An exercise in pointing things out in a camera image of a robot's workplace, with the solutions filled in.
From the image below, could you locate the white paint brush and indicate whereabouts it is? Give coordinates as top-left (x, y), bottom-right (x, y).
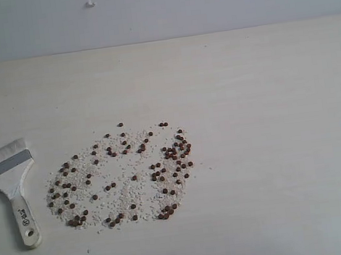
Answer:
top-left (0, 138), bottom-right (42, 249)

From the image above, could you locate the pile of grains and pellets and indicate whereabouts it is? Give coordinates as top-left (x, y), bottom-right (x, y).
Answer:
top-left (44, 119), bottom-right (206, 232)

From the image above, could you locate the small white wall hook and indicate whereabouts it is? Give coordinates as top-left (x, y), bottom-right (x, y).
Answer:
top-left (85, 0), bottom-right (96, 8)

